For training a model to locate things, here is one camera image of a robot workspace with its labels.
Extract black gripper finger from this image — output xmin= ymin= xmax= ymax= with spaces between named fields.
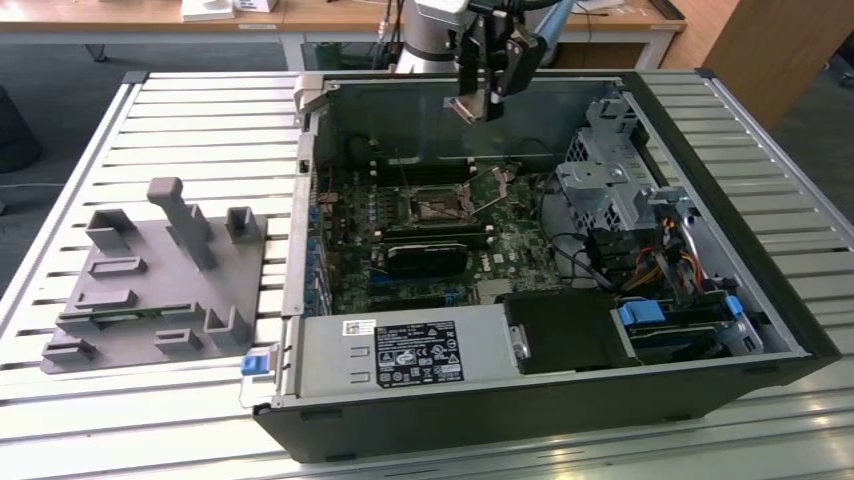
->
xmin=485 ymin=21 xmax=550 ymax=124
xmin=457 ymin=16 xmax=487 ymax=102

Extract silver CPU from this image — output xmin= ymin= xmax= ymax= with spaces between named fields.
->
xmin=451 ymin=94 xmax=489 ymax=126

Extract CPU socket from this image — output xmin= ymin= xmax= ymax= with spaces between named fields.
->
xmin=405 ymin=183 xmax=481 ymax=230

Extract white papers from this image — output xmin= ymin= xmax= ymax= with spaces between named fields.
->
xmin=574 ymin=0 xmax=646 ymax=15

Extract black RAM slot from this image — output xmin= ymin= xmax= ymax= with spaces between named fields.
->
xmin=383 ymin=234 xmax=489 ymax=244
xmin=381 ymin=226 xmax=486 ymax=235
xmin=370 ymin=162 xmax=473 ymax=174
xmin=371 ymin=168 xmax=473 ymax=179
xmin=385 ymin=238 xmax=491 ymax=248
xmin=382 ymin=230 xmax=487 ymax=239
xmin=373 ymin=174 xmax=473 ymax=185

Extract silver metal drive cage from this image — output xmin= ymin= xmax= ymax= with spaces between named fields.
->
xmin=553 ymin=97 xmax=689 ymax=236

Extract green motherboard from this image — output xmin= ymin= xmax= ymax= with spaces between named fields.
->
xmin=312 ymin=164 xmax=569 ymax=319

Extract wooden cabinet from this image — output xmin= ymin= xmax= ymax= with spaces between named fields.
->
xmin=659 ymin=0 xmax=854 ymax=131

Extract black graphics card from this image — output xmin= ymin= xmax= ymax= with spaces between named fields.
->
xmin=383 ymin=242 xmax=473 ymax=280

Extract white box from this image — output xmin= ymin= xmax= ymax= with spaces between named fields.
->
xmin=180 ymin=0 xmax=236 ymax=22

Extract silver chipset heatsink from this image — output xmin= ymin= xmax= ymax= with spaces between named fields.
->
xmin=479 ymin=280 xmax=519 ymax=304

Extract long wooden desk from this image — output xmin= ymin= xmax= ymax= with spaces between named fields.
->
xmin=0 ymin=0 xmax=689 ymax=71

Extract blue disk carrier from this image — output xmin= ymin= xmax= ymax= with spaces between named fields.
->
xmin=617 ymin=298 xmax=669 ymax=326

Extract black plastic shroud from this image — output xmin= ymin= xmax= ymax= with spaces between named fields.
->
xmin=503 ymin=292 xmax=633 ymax=376

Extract grey parts rack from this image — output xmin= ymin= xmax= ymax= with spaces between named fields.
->
xmin=39 ymin=175 xmax=272 ymax=376

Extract grey power supply unit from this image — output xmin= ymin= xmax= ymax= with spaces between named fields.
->
xmin=279 ymin=305 xmax=526 ymax=409

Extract green RAM stick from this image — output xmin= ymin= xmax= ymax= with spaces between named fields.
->
xmin=59 ymin=304 xmax=196 ymax=324

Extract black PC case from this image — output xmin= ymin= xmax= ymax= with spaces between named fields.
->
xmin=251 ymin=69 xmax=842 ymax=464

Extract black round cable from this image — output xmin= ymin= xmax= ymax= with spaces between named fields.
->
xmin=541 ymin=177 xmax=606 ymax=291

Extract yellow wire bundle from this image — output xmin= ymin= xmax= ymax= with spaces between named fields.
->
xmin=626 ymin=249 xmax=673 ymax=294

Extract red orange wire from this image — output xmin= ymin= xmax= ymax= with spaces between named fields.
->
xmin=686 ymin=252 xmax=709 ymax=289

